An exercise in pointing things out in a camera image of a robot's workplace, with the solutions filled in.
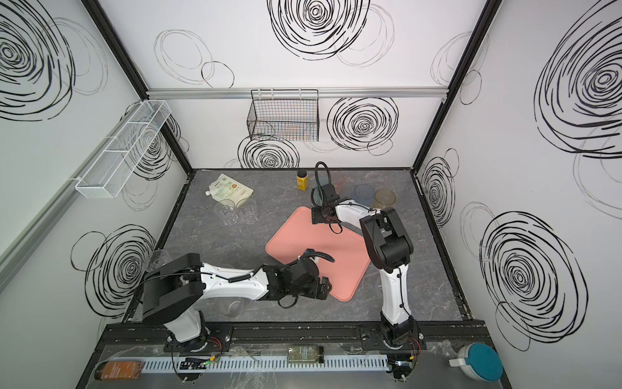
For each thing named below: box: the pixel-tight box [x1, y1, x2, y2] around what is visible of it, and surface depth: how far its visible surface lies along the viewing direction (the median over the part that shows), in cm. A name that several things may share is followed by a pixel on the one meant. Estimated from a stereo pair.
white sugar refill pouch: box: [204, 173, 255, 208], surface depth 114 cm
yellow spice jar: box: [296, 169, 309, 192], surface depth 108 cm
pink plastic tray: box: [265, 205, 372, 303], surface depth 96 cm
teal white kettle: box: [448, 342, 505, 381], surface depth 66 cm
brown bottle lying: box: [93, 360, 144, 381], surface depth 67 cm
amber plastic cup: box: [372, 188, 397, 210], surface depth 96 cm
